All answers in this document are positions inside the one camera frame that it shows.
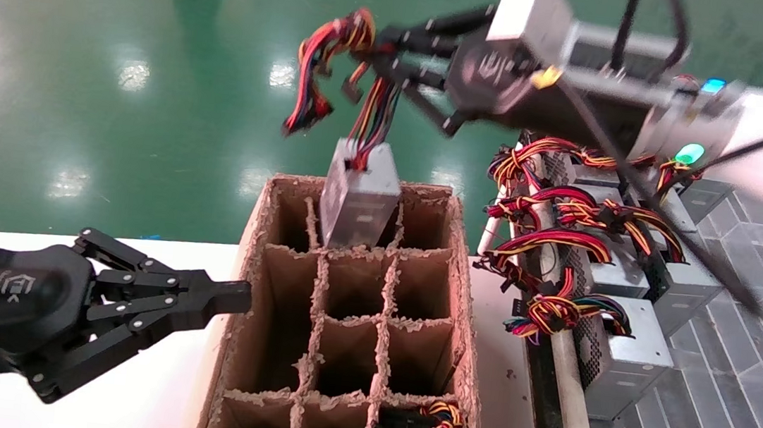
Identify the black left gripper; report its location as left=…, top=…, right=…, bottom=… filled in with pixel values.
left=0, top=218, right=258, bottom=423

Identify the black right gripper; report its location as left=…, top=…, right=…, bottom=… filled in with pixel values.
left=338, top=0, right=568, bottom=149

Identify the brown cardboard divider box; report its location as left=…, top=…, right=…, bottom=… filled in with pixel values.
left=195, top=164, right=512, bottom=428

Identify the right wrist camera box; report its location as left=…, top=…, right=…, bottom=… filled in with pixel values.
left=486, top=0, right=578, bottom=56

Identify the looped black arm cable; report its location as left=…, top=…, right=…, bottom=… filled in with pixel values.
left=609, top=0, right=694, bottom=80

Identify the white cart rail pipe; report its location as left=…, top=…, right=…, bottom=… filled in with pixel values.
left=458, top=140, right=636, bottom=428

